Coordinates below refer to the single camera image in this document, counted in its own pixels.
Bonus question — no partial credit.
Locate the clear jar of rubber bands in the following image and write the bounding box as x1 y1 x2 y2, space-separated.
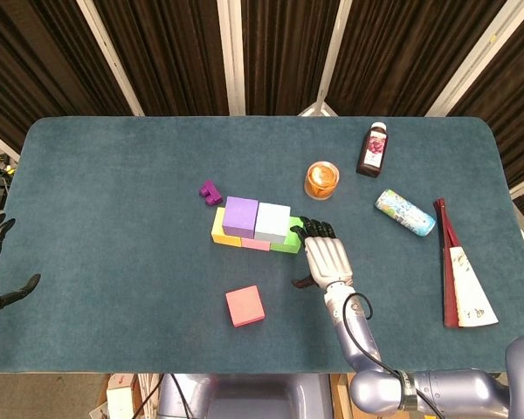
304 161 341 202

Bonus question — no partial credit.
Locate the light blue foam cube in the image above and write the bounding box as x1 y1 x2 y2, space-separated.
253 202 292 245

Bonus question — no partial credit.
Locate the yellow foam cube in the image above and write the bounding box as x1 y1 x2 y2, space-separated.
210 206 244 246

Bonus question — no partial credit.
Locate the small purple toy block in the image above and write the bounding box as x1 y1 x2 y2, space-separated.
199 180 224 208

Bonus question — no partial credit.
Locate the light wooden board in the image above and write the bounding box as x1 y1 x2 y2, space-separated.
330 373 355 419

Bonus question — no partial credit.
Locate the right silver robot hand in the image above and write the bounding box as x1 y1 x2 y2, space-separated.
290 216 355 292

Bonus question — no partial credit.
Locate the teal table cloth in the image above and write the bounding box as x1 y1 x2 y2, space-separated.
0 115 524 375

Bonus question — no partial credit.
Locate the white partition foot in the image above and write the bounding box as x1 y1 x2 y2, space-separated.
296 100 340 118

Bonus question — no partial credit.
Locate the dark juice bottle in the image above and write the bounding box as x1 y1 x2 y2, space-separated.
355 121 390 179

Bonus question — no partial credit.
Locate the lavender robot torso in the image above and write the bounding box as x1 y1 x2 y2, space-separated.
156 373 334 419

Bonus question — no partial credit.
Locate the red paper folding fan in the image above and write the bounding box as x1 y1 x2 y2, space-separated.
432 197 500 329

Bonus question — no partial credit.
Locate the red foam cube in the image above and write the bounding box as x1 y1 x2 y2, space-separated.
224 285 266 327

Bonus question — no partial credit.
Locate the black printed arm strap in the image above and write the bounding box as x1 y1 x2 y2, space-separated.
396 369 420 411

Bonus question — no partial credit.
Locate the brown pleated curtain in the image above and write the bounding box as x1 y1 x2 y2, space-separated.
0 0 524 228

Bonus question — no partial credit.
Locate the pink foam cube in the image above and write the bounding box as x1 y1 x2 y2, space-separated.
240 237 272 252

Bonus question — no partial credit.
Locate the purple foam cube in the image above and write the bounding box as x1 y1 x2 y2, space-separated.
221 196 259 240

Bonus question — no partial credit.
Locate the green foam cube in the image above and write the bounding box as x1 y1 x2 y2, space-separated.
269 216 307 255

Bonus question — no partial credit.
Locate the white cardboard box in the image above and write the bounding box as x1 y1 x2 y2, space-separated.
106 382 136 419

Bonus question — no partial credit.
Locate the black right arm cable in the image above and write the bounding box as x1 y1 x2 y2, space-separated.
342 292 446 419

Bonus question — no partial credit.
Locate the printed drink can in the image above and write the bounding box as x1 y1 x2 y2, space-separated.
376 189 437 238

